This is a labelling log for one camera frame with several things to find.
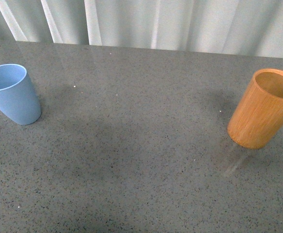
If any round bamboo chopstick holder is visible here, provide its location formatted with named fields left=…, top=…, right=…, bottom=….
left=227, top=68, right=283, bottom=149

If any blue plastic cup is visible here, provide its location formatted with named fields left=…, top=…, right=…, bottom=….
left=0, top=64, right=41, bottom=125

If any white pleated curtain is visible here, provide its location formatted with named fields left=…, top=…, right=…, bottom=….
left=0, top=0, right=283, bottom=58

